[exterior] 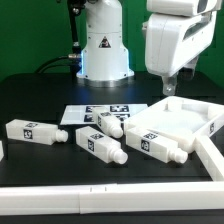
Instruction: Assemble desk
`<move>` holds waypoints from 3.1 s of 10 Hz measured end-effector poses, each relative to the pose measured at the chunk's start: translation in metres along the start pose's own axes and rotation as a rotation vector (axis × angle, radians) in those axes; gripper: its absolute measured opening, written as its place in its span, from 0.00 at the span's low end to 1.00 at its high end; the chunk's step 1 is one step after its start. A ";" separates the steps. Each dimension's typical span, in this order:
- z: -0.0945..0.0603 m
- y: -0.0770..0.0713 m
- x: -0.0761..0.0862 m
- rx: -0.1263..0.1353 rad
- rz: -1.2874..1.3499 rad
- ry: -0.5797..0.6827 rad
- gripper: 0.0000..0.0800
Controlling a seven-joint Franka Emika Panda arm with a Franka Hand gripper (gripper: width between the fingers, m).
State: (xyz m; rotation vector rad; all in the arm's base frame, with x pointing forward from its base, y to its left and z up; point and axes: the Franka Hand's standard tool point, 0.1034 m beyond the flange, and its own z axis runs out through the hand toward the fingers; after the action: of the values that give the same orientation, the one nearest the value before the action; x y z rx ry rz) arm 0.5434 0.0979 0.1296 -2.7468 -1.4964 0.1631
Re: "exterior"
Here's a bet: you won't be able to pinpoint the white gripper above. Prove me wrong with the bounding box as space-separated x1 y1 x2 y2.
145 13 212 96

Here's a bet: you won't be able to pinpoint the white block left edge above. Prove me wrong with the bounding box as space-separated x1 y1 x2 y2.
0 140 4 162

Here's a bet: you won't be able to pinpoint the black cables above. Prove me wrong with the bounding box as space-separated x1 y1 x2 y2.
34 0 84 75

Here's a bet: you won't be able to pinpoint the white desk top tray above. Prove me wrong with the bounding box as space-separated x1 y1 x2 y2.
124 96 224 153

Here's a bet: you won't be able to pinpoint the white right fence bar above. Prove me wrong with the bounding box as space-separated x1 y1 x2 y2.
195 136 224 182

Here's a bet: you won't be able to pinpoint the white front fence bar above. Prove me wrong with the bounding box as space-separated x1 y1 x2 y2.
0 182 224 215

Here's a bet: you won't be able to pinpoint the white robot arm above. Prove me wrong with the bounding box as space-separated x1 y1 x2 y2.
77 0 224 96

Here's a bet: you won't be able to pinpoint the white marker sheet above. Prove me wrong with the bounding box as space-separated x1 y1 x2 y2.
60 104 147 125

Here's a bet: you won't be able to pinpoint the white fence bar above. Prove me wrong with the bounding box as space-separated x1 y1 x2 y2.
195 136 224 182
0 182 224 215

